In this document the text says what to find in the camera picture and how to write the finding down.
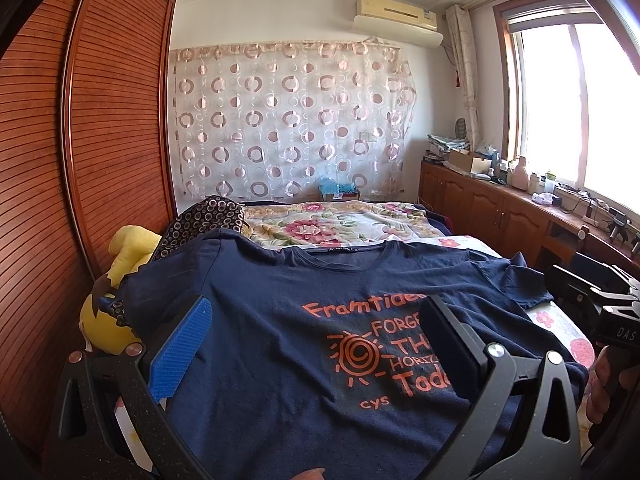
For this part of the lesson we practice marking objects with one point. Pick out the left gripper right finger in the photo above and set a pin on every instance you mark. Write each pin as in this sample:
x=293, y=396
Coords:
x=543, y=441

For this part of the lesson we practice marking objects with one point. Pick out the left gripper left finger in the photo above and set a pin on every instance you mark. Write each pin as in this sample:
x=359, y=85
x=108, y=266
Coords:
x=111, y=424

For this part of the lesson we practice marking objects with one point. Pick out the navy blue printed t-shirt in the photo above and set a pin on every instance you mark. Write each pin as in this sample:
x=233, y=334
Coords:
x=317, y=361

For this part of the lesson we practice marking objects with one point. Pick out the person right hand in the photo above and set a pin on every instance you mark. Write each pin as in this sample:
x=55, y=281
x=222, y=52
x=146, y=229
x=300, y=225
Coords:
x=598, y=399

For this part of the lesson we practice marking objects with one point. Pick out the white flower-print bed sheet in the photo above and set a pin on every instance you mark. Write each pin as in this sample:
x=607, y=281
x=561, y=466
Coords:
x=560, y=324

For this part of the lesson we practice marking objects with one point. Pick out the wooden sideboard cabinet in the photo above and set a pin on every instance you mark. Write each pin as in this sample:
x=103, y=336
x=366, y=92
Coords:
x=508, y=221

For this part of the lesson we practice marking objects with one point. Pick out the pink bottle on cabinet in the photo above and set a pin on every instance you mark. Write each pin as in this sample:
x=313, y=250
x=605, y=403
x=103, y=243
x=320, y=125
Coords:
x=520, y=176

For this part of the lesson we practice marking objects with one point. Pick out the yellow plush toy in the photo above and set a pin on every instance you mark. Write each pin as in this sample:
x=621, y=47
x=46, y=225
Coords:
x=103, y=325

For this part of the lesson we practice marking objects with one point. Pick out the cardboard box on cabinet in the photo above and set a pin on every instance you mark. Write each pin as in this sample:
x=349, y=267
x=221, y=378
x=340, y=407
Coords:
x=468, y=163

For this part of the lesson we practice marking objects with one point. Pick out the stack of papers on cabinet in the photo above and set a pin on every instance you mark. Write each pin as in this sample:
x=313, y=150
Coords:
x=438, y=148

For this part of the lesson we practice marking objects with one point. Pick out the dark circle-pattern folded cloth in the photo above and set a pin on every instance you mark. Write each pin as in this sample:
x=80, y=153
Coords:
x=215, y=212

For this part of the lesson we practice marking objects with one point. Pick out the floral quilt blanket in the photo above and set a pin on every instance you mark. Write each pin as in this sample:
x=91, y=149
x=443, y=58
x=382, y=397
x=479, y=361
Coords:
x=337, y=224

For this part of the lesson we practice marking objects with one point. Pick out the blue tissue box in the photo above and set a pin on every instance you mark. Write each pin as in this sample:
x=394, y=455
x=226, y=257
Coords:
x=332, y=191

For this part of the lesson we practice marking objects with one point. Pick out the beige side window curtain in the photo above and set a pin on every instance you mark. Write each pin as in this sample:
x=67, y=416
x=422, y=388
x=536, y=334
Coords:
x=463, y=44

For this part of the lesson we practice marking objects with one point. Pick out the circle-pattern sheer curtain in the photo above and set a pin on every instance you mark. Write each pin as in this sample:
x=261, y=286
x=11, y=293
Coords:
x=272, y=120

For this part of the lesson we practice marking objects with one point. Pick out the wooden louvered wardrobe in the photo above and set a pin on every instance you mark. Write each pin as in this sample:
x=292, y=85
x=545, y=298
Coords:
x=83, y=152

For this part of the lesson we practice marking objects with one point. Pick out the window with wooden frame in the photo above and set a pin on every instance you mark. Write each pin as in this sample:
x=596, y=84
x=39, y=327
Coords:
x=572, y=98

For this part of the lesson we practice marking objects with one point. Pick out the wall air conditioner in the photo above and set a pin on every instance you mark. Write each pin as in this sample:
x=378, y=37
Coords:
x=397, y=21

